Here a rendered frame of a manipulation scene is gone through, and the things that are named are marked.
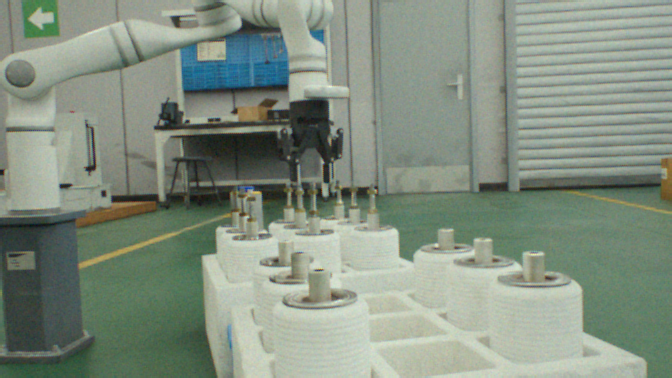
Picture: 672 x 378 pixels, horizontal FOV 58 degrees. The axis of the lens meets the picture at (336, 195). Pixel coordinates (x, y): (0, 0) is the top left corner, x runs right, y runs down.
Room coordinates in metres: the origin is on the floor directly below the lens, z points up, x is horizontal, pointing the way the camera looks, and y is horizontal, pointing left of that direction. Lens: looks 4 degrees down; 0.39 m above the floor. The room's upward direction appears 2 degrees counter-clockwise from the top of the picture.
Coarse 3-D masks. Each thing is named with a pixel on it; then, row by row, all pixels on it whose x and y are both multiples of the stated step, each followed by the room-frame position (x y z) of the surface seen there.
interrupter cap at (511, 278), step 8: (504, 272) 0.67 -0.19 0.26; (512, 272) 0.67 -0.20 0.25; (520, 272) 0.67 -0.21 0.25; (552, 272) 0.66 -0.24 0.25; (504, 280) 0.63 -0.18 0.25; (512, 280) 0.63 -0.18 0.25; (520, 280) 0.65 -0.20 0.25; (552, 280) 0.63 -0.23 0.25; (560, 280) 0.62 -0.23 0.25; (568, 280) 0.62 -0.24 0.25
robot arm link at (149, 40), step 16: (208, 16) 1.32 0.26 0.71; (224, 16) 1.32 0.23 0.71; (128, 32) 1.27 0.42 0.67; (144, 32) 1.28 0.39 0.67; (160, 32) 1.30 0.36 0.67; (176, 32) 1.32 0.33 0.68; (192, 32) 1.33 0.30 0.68; (208, 32) 1.33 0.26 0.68; (224, 32) 1.34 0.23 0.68; (144, 48) 1.29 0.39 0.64; (160, 48) 1.30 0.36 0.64; (176, 48) 1.33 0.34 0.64
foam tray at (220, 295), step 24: (216, 264) 1.24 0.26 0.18; (408, 264) 1.15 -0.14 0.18; (216, 288) 1.01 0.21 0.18; (240, 288) 1.01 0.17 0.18; (360, 288) 1.07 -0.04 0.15; (384, 288) 1.08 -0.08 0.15; (408, 288) 1.10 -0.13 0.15; (216, 312) 1.01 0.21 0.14; (216, 336) 1.04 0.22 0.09; (216, 360) 1.08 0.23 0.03
